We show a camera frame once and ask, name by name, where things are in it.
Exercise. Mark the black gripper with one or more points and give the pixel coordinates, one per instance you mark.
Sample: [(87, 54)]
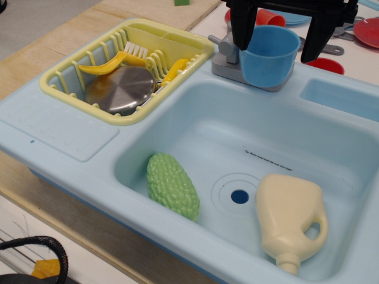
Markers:
[(326, 15)]

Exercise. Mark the blue plastic cup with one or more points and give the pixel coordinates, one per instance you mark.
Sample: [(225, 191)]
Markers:
[(270, 56)]

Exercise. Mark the red plastic cup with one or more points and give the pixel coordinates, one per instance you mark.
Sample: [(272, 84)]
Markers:
[(266, 17)]

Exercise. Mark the red bowl near sink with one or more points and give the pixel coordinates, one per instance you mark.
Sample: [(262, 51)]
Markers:
[(328, 65)]

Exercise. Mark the light blue toy sink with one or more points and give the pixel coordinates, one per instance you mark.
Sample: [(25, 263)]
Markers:
[(87, 177)]

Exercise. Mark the light blue plate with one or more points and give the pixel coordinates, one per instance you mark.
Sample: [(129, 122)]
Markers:
[(294, 19)]

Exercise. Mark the grey toy utensil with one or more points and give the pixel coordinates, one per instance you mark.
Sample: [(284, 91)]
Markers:
[(328, 49)]

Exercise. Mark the grey toy faucet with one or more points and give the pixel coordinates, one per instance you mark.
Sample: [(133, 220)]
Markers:
[(226, 62)]

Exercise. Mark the red plate right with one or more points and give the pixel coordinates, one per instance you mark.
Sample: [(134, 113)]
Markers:
[(367, 31)]

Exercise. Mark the green block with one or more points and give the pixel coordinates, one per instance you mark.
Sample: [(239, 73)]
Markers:
[(179, 3)]

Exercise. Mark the pale yellow dish rack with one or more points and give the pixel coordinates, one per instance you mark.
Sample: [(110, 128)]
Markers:
[(163, 45)]

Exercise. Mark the yellow dish brush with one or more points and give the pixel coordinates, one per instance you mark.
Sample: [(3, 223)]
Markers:
[(132, 54)]

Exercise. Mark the cream plastic jug bottle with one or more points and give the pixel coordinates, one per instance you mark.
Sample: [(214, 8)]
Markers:
[(292, 219)]

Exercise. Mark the green bitter gourd toy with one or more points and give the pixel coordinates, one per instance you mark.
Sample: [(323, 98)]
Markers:
[(169, 185)]

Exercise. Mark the yellow tape piece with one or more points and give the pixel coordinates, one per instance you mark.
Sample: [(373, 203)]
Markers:
[(46, 268)]

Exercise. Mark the yellow handled utensil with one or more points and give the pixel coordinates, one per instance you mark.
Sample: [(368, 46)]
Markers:
[(177, 67)]

